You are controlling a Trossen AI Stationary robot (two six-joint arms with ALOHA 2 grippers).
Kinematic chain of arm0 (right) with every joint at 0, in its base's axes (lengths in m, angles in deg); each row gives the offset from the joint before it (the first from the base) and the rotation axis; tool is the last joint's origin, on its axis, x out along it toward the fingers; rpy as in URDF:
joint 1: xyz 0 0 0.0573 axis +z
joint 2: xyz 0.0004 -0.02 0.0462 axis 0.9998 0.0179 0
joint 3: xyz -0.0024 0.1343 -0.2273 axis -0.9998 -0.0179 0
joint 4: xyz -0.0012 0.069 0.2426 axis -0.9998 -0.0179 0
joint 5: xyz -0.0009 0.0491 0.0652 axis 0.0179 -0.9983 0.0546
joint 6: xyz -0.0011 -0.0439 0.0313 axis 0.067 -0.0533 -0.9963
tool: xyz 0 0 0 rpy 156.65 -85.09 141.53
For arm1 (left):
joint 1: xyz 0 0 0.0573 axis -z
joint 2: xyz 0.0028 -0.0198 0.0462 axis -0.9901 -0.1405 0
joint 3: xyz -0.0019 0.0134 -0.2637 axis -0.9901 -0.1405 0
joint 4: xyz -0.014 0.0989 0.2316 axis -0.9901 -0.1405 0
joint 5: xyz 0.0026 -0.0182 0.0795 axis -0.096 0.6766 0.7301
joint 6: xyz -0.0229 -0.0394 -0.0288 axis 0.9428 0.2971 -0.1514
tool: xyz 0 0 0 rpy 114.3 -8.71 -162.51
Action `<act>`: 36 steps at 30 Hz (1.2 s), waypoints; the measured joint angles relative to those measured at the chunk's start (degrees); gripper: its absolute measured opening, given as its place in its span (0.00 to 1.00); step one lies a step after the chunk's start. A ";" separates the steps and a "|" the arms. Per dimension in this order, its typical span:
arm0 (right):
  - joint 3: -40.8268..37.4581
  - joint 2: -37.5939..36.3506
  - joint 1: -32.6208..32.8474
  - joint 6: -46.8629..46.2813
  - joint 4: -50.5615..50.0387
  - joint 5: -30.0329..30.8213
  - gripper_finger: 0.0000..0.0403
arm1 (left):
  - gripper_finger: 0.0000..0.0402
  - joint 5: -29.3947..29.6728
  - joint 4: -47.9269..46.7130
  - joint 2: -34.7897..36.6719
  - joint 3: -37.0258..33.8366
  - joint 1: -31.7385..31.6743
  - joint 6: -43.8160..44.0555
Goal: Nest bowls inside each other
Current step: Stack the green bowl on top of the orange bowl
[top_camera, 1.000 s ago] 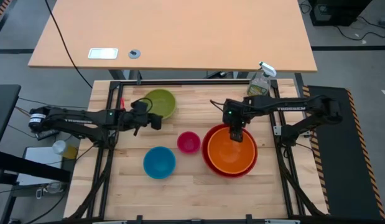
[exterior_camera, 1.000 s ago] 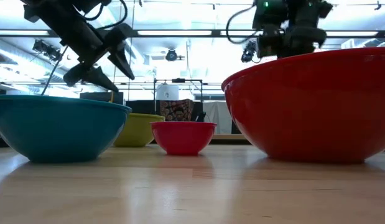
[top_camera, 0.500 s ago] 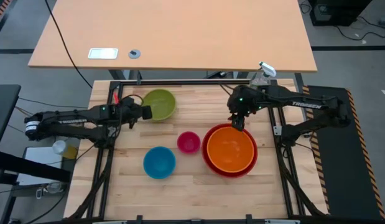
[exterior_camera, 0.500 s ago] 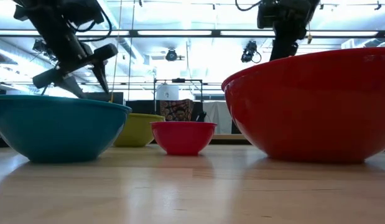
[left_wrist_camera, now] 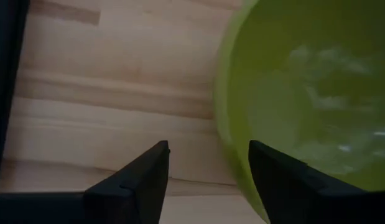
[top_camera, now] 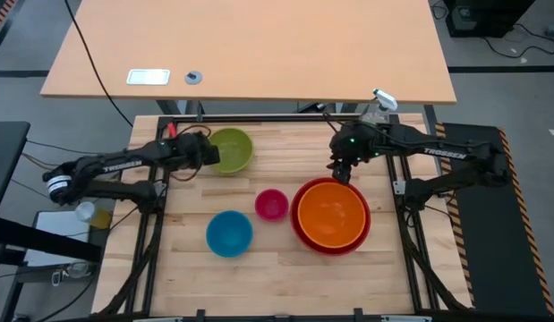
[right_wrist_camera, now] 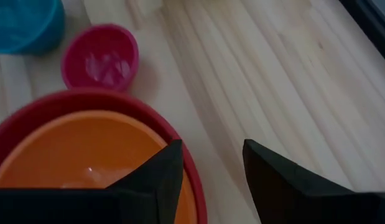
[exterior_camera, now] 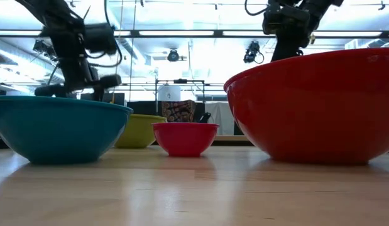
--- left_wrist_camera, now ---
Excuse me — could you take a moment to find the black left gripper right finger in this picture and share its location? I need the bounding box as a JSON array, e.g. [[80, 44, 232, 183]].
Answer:
[[248, 139, 385, 224]]

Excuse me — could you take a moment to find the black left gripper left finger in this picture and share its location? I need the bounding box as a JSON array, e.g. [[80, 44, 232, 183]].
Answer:
[[83, 139, 170, 224]]

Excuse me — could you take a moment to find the black metal shelf frame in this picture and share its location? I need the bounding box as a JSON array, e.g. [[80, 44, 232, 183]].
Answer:
[[0, 0, 86, 224]]

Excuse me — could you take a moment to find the green plastic bowl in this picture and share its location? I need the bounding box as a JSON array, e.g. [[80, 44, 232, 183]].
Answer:
[[213, 0, 385, 222]]

